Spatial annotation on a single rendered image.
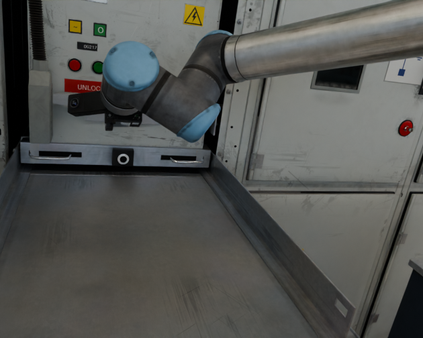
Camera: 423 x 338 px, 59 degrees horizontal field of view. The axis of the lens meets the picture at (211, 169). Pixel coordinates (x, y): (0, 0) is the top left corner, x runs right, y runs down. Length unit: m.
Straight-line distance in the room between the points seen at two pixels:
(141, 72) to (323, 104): 0.72
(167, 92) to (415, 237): 1.32
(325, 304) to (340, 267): 0.92
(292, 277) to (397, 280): 1.12
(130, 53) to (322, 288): 0.51
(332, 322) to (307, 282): 0.09
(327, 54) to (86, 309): 0.54
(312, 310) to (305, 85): 0.71
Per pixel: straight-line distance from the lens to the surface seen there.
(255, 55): 0.69
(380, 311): 1.90
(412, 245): 1.78
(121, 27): 1.08
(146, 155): 1.14
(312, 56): 0.65
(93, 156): 1.13
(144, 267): 0.72
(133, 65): 0.67
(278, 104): 1.17
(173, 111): 0.67
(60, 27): 1.08
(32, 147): 1.13
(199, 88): 0.70
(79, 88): 1.09
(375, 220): 1.57
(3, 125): 1.09
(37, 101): 0.99
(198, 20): 1.11
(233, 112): 1.14
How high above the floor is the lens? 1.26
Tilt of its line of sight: 19 degrees down
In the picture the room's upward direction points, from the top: 8 degrees clockwise
